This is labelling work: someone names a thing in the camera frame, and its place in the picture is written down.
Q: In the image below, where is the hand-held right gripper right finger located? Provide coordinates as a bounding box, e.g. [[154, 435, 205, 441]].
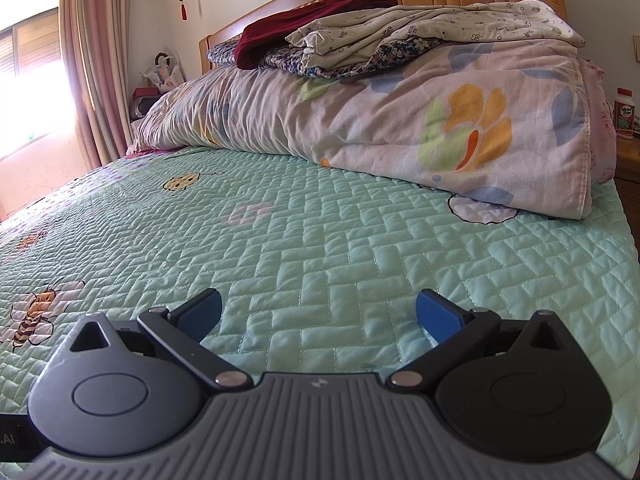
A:
[[386, 287, 573, 391]]

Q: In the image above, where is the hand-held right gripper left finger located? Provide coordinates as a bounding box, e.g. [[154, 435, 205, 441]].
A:
[[70, 287, 253, 394]]

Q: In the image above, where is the green quilted bee bedspread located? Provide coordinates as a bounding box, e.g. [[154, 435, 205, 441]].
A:
[[0, 145, 640, 480]]

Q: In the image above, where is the pink floral duvet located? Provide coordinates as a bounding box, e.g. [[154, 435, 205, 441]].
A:
[[125, 40, 617, 222]]

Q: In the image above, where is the bags pile in corner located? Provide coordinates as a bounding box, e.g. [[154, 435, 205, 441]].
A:
[[142, 50, 187, 94]]

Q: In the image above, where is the wooden nightstand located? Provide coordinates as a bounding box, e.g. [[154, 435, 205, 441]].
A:
[[614, 130, 640, 187]]

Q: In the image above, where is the dark floral pillow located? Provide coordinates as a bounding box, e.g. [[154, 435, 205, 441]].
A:
[[207, 35, 447, 81]]

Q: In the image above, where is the white pill bottle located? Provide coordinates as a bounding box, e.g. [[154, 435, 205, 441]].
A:
[[614, 87, 637, 141]]

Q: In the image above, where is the pink curtain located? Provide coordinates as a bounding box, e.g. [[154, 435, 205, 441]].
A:
[[59, 0, 134, 167]]

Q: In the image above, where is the white floral sheet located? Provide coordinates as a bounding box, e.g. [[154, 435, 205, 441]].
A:
[[285, 1, 587, 62]]

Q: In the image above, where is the dark red cloth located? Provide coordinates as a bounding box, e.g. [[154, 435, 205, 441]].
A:
[[236, 0, 399, 72]]

